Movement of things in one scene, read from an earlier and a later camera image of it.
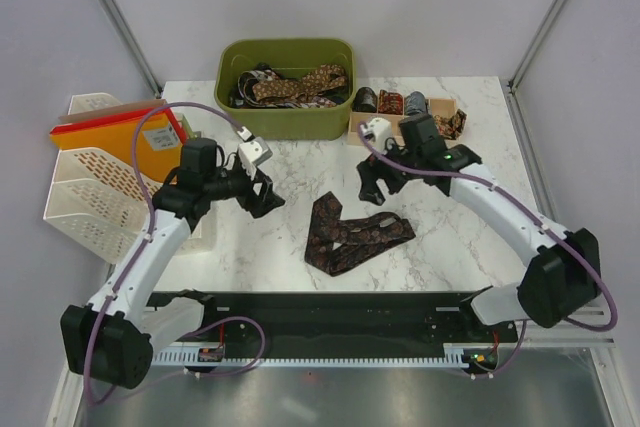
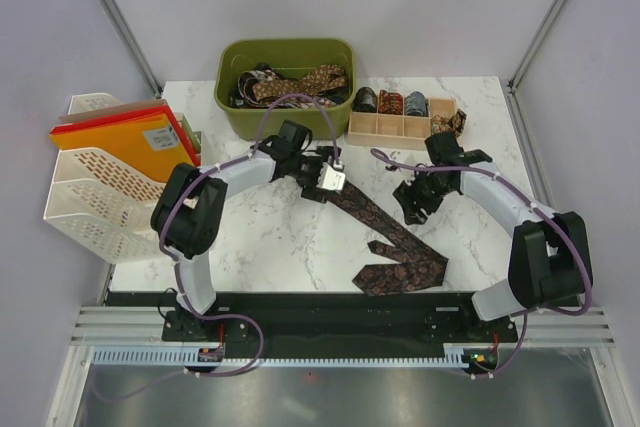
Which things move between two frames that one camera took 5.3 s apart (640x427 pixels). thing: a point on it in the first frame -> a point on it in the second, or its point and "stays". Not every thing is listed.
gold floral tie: [452, 126] stays
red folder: [70, 127] stays
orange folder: [150, 142] stays
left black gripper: [266, 201] -> [309, 192]
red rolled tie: [390, 103] stays
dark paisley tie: [333, 244] -> [419, 266]
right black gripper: [370, 172] -> [406, 193]
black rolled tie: [365, 100] stays
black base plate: [344, 320] stays
